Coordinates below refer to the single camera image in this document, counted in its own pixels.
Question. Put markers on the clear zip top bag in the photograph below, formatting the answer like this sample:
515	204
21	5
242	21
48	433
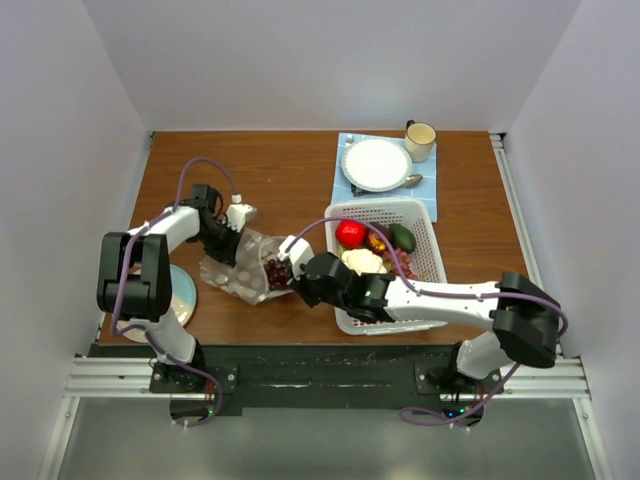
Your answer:
246	279

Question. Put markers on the fake red apple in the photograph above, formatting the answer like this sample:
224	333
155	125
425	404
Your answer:
350	234

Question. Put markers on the right side aluminium rail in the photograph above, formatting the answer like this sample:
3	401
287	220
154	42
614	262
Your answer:
505	170

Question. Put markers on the white paper plate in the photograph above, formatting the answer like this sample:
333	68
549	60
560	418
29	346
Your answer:
376	165

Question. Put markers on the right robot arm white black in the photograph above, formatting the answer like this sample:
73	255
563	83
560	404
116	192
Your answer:
519	323

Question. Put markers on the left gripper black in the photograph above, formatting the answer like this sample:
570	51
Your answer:
226	255

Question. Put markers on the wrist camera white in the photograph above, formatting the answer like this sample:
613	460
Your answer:
238	215
297	252

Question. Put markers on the fake green pepper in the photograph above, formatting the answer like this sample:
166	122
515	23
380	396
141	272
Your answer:
402	238

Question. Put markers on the fake dark red fruit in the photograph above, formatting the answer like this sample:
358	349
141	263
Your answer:
377	238

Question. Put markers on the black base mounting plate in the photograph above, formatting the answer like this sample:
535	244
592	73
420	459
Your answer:
340	376

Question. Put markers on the cream enamel mug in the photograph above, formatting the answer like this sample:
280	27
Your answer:
419	140

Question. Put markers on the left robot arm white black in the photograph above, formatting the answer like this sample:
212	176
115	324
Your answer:
134	280

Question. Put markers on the fake red grapes bunch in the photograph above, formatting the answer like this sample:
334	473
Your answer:
404	262

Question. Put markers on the aluminium frame rail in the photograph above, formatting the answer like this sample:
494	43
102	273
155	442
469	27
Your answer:
130	378

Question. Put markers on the blue beige ceramic plate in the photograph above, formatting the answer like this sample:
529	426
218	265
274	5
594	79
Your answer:
183	302

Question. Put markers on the white perforated plastic basket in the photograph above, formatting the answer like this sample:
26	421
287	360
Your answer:
426	261

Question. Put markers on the fake white cauliflower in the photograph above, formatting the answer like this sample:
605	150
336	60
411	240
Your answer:
363	261

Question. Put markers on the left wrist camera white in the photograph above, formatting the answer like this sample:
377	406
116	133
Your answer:
238	215

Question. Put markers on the metal spoon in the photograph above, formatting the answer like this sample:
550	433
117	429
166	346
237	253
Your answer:
412	181

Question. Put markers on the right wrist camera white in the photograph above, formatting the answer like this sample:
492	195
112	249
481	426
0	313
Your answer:
297	252

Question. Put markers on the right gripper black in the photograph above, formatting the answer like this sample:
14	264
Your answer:
300	287

